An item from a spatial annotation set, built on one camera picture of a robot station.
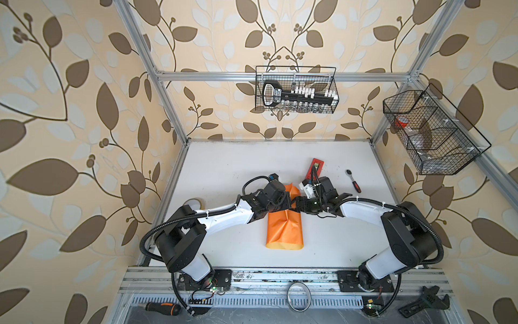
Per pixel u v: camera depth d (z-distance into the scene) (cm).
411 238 45
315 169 99
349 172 105
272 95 85
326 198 72
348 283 73
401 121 89
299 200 81
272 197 66
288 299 68
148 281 76
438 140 73
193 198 93
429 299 70
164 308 66
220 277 75
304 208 79
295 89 82
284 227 79
